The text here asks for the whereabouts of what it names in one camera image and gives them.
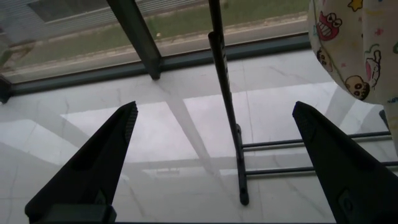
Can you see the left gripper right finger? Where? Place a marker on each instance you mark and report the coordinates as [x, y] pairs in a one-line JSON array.
[[357, 180]]

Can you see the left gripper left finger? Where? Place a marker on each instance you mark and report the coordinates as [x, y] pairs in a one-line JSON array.
[[84, 180]]

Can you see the cream printed garment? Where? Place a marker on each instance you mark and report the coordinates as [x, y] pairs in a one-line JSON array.
[[351, 46]]

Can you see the window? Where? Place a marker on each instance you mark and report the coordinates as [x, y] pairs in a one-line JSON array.
[[138, 37]]

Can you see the black clothes rack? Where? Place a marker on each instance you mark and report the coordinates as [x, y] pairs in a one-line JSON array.
[[224, 77]]

